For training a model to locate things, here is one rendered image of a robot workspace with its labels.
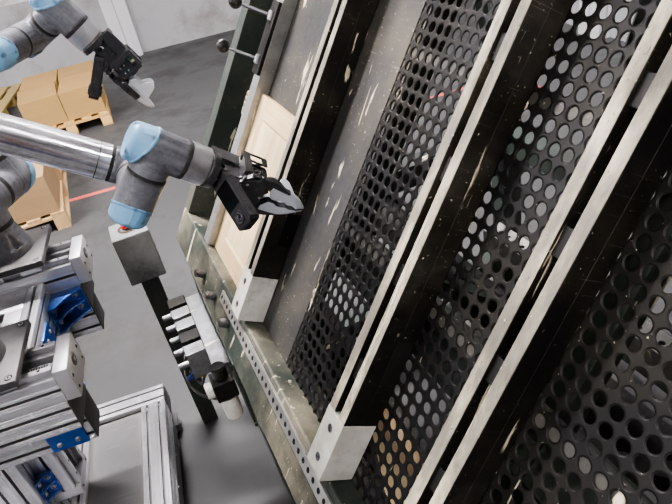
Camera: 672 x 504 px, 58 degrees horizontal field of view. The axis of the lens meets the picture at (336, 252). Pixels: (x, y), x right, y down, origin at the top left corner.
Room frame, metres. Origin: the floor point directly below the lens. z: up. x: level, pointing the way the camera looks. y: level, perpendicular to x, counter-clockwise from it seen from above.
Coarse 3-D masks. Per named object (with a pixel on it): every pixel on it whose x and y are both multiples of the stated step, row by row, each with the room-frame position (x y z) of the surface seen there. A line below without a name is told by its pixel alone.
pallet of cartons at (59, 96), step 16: (80, 64) 6.62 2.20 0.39; (32, 80) 6.37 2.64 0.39; (48, 80) 6.23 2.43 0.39; (64, 80) 6.10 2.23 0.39; (80, 80) 5.97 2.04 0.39; (32, 96) 5.76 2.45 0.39; (48, 96) 5.65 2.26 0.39; (64, 96) 5.68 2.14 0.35; (80, 96) 5.71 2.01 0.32; (32, 112) 5.59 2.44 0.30; (48, 112) 5.63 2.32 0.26; (64, 112) 5.67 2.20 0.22; (80, 112) 5.70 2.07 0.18; (96, 112) 5.73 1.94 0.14
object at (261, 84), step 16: (288, 0) 1.72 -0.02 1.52; (288, 16) 1.72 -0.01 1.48; (272, 48) 1.70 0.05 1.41; (272, 64) 1.70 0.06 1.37; (256, 80) 1.70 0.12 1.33; (272, 80) 1.69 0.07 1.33; (256, 96) 1.68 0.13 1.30; (240, 128) 1.68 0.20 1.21; (240, 144) 1.65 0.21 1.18; (224, 208) 1.62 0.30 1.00; (208, 224) 1.65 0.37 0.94; (208, 240) 1.61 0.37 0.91
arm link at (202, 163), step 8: (200, 144) 1.07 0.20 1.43; (200, 152) 1.04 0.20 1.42; (208, 152) 1.05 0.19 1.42; (192, 160) 1.03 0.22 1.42; (200, 160) 1.03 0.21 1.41; (208, 160) 1.04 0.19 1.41; (192, 168) 1.02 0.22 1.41; (200, 168) 1.03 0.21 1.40; (208, 168) 1.03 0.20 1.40; (184, 176) 1.02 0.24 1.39; (192, 176) 1.02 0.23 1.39; (200, 176) 1.03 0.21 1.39; (208, 176) 1.03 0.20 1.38; (200, 184) 1.03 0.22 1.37
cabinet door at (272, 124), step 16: (256, 112) 1.67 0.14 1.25; (272, 112) 1.57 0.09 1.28; (288, 112) 1.51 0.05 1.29; (256, 128) 1.63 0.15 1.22; (272, 128) 1.54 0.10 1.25; (288, 128) 1.45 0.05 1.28; (256, 144) 1.60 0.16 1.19; (272, 144) 1.50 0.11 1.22; (256, 160) 1.56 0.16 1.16; (272, 160) 1.47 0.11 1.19; (272, 176) 1.43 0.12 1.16; (224, 224) 1.59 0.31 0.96; (256, 224) 1.41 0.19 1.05; (224, 240) 1.55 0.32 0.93; (240, 240) 1.46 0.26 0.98; (224, 256) 1.51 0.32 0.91; (240, 256) 1.42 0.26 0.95; (240, 272) 1.38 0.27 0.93
